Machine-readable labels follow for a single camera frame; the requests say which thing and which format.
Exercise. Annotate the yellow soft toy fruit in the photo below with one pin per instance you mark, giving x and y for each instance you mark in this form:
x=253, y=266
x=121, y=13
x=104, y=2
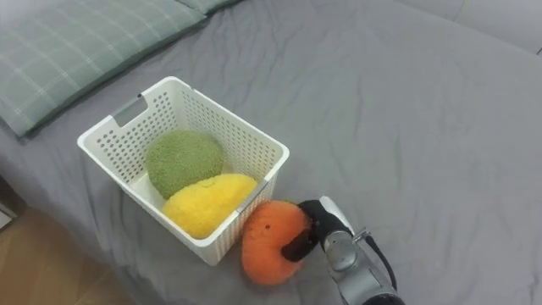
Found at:
x=207, y=203

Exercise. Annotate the green plaid pillow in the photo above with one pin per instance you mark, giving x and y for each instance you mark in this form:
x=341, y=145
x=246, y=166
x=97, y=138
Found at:
x=80, y=51

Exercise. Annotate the green soft toy fruit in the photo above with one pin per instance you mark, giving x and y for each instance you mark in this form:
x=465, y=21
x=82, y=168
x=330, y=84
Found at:
x=182, y=161

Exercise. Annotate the orange soft toy fruit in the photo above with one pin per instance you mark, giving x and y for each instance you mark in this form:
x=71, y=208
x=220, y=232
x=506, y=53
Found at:
x=264, y=245

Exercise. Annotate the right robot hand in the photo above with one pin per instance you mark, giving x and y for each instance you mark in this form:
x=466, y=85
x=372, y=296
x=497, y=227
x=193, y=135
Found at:
x=326, y=220

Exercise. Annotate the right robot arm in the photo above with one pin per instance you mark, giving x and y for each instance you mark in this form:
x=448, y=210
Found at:
x=355, y=271

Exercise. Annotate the grey bed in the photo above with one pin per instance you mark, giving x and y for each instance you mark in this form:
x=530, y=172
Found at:
x=381, y=127

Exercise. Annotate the white perforated plastic basket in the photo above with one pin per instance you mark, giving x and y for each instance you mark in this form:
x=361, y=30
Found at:
x=250, y=144

